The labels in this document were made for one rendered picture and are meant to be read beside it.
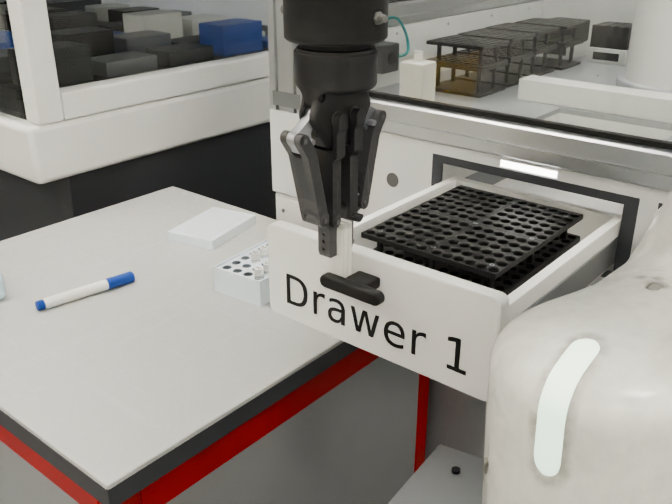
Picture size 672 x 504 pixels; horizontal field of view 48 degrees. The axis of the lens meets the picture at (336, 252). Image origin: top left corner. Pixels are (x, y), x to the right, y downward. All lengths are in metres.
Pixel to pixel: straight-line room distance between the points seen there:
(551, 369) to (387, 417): 0.73
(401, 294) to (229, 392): 0.23
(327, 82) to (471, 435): 0.73
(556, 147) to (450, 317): 0.35
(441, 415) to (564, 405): 0.86
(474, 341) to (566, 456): 0.31
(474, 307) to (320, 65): 0.26
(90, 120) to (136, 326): 0.57
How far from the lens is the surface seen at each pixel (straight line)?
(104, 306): 1.06
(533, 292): 0.80
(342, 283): 0.73
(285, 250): 0.83
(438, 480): 0.72
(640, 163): 0.96
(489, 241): 0.87
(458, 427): 1.25
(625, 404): 0.40
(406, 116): 1.10
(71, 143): 1.45
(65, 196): 1.51
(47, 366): 0.95
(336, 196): 0.71
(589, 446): 0.41
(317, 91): 0.67
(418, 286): 0.72
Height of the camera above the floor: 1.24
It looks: 24 degrees down
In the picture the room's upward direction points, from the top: straight up
